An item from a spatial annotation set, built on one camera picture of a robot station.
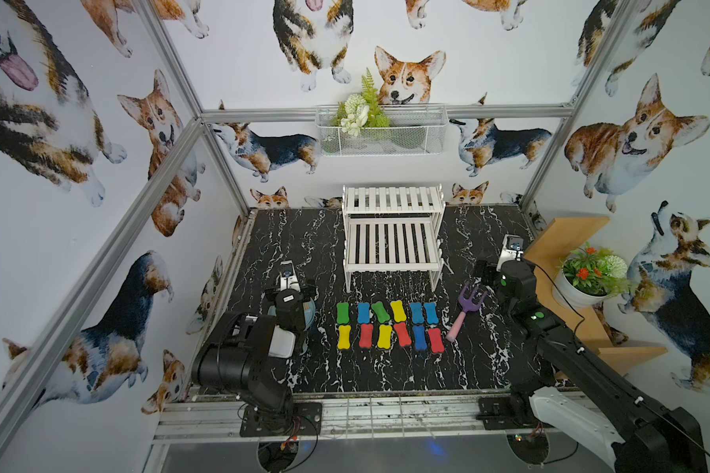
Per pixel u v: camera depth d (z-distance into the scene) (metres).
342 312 0.91
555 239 0.88
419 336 0.86
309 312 0.92
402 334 0.87
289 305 0.70
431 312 0.90
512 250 0.67
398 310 0.92
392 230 0.98
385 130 0.85
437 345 0.85
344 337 0.86
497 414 0.74
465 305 0.94
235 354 0.46
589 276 0.75
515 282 0.58
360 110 0.79
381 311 0.92
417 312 0.92
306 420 0.73
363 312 0.92
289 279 0.77
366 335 0.88
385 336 0.86
